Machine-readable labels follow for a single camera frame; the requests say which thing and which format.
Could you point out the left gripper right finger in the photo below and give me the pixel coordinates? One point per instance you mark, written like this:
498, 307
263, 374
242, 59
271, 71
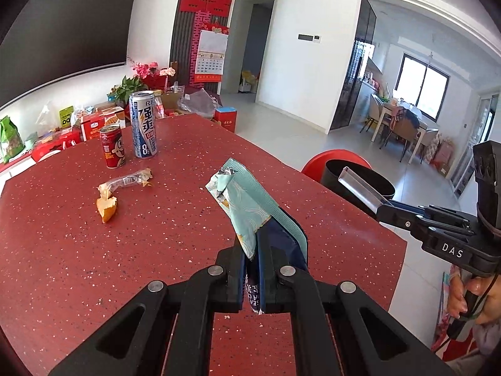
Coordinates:
337, 329

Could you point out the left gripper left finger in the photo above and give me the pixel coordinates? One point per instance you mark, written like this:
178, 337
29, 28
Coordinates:
165, 329

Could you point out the gold clear snack wrapper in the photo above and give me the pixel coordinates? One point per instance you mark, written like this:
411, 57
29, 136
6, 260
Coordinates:
142, 177

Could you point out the teal blue snack wrapper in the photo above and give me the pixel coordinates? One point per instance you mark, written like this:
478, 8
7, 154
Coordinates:
260, 225

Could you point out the black trash bin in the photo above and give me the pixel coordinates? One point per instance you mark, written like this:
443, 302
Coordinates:
332, 170

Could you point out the dining table with chairs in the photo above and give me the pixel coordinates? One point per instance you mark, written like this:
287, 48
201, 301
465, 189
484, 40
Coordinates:
419, 135

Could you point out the short red cartoon can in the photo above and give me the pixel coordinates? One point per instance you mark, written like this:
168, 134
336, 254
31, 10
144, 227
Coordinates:
111, 140

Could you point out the red waffle box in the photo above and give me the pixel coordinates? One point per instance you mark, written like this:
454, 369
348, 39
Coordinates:
92, 123

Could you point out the tall blue white can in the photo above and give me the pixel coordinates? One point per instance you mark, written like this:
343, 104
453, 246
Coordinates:
142, 113

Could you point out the green snack bag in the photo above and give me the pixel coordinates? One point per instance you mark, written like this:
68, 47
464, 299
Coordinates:
11, 142

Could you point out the red gift box on floor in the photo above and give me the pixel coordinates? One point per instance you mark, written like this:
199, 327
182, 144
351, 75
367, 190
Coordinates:
226, 117

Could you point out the green potted plant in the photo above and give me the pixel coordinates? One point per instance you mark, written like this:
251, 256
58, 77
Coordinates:
122, 92

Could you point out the pink flower bouquet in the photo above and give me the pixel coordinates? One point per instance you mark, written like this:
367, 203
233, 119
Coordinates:
151, 70

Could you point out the large black television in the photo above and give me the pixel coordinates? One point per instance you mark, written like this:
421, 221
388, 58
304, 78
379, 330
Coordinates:
54, 39

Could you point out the wall calendar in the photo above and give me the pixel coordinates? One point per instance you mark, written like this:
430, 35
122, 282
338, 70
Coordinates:
211, 52

